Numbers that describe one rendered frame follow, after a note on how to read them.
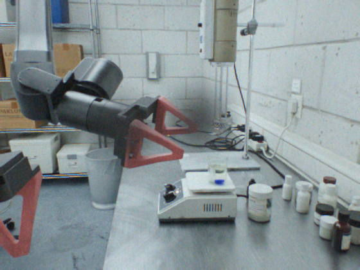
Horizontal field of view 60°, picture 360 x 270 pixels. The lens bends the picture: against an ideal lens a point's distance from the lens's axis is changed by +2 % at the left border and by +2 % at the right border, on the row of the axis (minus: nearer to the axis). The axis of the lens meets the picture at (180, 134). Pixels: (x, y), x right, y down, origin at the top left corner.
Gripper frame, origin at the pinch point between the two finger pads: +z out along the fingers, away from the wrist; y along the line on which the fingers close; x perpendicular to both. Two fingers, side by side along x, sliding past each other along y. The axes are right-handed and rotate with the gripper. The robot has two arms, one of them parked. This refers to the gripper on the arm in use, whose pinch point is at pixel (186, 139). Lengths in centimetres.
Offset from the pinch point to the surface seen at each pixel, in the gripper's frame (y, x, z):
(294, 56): 90, -3, 22
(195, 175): 31.9, 25.4, -0.2
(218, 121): 68, 22, 0
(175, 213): 19.9, 30.2, -2.0
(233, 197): 24.8, 24.3, 10.8
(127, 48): 247, 40, -112
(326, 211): 27.7, 22.5, 32.8
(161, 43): 260, 30, -82
